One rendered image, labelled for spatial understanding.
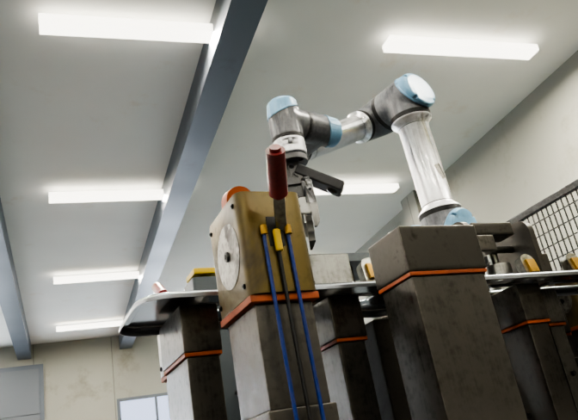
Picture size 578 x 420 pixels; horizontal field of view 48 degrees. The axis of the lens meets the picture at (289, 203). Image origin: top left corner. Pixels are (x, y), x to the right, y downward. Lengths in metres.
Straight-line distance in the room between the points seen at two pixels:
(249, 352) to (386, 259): 0.24
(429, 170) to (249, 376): 1.15
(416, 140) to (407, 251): 1.01
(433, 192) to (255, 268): 1.11
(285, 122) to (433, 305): 0.78
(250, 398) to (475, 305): 0.31
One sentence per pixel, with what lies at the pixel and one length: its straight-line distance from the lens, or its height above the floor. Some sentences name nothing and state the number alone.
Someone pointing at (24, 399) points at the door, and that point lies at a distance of 11.10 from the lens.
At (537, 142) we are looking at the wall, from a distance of 5.78.
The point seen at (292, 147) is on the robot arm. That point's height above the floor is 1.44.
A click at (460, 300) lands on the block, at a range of 0.83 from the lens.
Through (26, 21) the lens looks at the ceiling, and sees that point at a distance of 4.05.
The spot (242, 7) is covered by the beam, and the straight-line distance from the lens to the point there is 3.66.
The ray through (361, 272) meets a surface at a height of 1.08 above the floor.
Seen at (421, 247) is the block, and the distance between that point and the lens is 0.82.
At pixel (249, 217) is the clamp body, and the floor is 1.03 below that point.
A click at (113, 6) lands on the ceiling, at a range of 3.93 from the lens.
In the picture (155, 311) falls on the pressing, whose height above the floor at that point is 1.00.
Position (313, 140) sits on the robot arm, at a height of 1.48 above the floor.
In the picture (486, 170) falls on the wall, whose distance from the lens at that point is 6.30.
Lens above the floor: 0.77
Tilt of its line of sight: 22 degrees up
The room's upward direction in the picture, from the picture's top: 11 degrees counter-clockwise
